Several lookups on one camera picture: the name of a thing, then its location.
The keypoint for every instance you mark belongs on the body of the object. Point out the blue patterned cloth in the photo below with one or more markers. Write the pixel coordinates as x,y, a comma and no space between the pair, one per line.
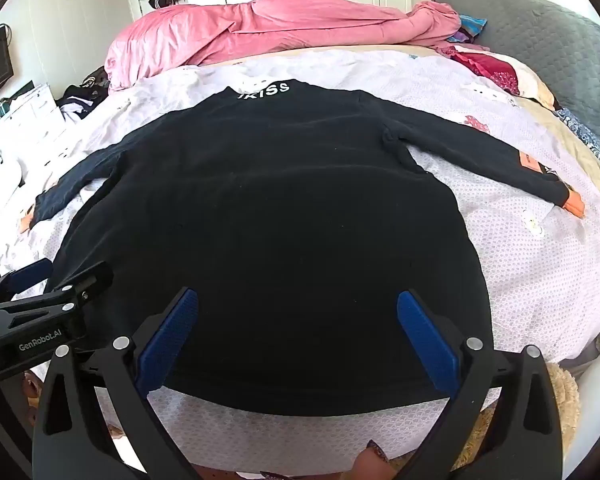
587,132

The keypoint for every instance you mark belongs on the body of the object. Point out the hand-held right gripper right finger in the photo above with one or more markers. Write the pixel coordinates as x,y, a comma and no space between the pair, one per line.
427,340

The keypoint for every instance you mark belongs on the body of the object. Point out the brown fluffy robe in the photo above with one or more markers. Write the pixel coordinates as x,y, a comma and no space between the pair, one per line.
565,400

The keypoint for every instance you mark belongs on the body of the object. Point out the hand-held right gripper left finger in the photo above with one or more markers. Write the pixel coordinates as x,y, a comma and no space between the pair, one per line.
172,335

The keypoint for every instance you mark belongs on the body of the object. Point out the blue striped cloth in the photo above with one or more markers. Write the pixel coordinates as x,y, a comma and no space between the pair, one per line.
474,26

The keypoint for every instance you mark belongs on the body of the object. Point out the black t-shirt orange print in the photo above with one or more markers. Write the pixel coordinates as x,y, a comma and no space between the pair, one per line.
280,235

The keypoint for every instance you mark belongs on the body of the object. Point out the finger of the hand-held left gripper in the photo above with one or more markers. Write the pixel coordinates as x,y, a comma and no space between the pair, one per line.
30,272
87,282

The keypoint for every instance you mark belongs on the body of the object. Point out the red patterned cloth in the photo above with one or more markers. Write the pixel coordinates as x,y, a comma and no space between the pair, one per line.
487,67

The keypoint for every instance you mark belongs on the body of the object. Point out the pile of dark clothes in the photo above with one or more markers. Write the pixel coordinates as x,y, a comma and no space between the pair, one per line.
85,92

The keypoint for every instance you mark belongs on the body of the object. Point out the cream blanket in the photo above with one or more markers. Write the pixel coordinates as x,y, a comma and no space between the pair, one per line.
540,85

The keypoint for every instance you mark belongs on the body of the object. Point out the pink duvet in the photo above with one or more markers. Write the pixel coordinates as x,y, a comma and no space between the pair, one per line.
230,30

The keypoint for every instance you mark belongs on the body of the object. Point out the grey quilted headboard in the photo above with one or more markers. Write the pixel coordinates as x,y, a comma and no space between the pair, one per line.
530,35

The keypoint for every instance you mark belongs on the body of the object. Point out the white drawer cabinet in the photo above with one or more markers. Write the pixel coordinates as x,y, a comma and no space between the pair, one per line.
30,120

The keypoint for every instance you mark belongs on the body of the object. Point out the printed pale bed sheet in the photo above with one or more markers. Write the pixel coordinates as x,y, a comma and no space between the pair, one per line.
530,270

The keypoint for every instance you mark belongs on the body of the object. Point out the person's right hand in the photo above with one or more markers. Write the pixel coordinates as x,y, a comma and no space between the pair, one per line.
375,462

